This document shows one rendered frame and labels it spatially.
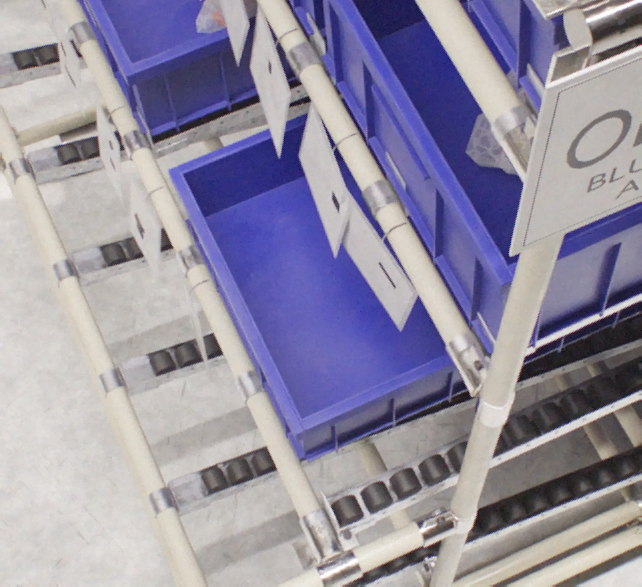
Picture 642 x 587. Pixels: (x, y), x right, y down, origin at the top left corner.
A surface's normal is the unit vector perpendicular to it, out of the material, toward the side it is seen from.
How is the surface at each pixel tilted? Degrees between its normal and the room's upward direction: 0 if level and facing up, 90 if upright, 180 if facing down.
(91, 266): 11
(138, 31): 3
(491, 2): 98
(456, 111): 5
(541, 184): 90
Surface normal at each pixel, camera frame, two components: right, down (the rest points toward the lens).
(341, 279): -0.03, -0.46
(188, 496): 0.19, -0.54
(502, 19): -0.90, 0.43
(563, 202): 0.42, 0.80
